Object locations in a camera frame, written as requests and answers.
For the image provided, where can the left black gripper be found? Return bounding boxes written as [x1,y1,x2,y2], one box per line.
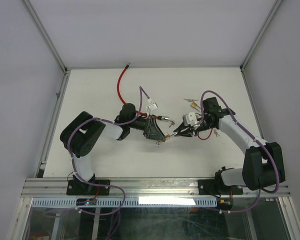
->
[128,114,166,142]

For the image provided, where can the red thin-cable padlock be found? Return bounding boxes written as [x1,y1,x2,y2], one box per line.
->
[197,129,213,141]

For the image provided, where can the thick red cable lock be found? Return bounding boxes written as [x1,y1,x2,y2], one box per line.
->
[116,62,175,128]

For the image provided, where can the small brass padlock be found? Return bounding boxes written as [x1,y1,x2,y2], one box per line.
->
[184,98,199,103]

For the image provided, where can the silver keys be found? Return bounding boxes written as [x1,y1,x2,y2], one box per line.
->
[213,128,220,138]

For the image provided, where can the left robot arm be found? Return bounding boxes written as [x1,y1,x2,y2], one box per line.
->
[59,103,166,195]

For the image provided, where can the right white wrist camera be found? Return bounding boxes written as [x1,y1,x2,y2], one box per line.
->
[182,112,199,127]

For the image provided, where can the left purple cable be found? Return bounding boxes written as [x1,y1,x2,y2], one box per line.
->
[66,86,153,181]

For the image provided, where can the white slotted cable duct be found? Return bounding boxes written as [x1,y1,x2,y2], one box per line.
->
[32,196,217,208]

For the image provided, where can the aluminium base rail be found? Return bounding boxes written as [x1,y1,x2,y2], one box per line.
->
[22,176,291,199]

